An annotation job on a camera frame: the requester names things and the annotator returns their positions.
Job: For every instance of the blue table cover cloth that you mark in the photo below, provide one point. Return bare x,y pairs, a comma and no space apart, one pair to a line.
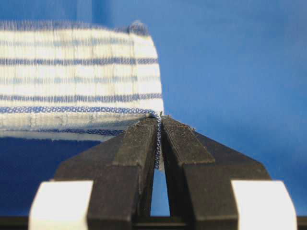
235,70

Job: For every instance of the white blue striped towel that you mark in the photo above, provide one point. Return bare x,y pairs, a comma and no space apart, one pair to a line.
76,81

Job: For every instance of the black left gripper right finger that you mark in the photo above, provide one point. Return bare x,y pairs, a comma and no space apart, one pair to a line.
199,171

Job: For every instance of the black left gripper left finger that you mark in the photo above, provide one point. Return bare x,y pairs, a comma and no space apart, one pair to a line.
122,170

